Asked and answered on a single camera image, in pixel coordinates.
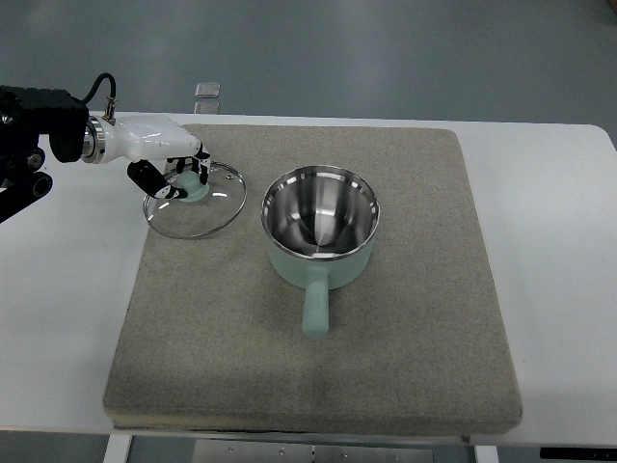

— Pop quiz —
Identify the small metal floor plate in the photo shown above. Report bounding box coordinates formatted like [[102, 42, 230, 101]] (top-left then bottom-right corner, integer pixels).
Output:
[[194, 82, 221, 114]]

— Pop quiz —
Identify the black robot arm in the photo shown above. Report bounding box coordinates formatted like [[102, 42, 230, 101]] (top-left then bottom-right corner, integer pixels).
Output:
[[1, 72, 117, 221]]

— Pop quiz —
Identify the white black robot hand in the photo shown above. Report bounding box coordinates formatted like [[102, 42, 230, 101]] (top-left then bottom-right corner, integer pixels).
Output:
[[81, 116, 211, 203]]

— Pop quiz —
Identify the glass lid green knob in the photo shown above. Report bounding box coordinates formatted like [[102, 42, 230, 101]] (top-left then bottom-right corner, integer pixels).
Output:
[[143, 162, 247, 239]]

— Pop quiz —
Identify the black table control panel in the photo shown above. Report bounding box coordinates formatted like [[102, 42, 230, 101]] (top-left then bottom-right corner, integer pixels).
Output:
[[540, 448, 616, 462]]

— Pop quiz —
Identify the mint green saucepan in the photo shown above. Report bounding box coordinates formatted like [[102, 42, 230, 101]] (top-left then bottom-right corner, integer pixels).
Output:
[[260, 165, 380, 339]]

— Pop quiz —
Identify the metal table frame plate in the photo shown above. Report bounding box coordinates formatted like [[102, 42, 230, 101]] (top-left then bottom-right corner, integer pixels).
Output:
[[192, 440, 435, 463]]

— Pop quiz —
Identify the grey felt mat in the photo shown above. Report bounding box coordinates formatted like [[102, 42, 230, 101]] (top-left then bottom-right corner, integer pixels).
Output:
[[103, 124, 523, 436]]

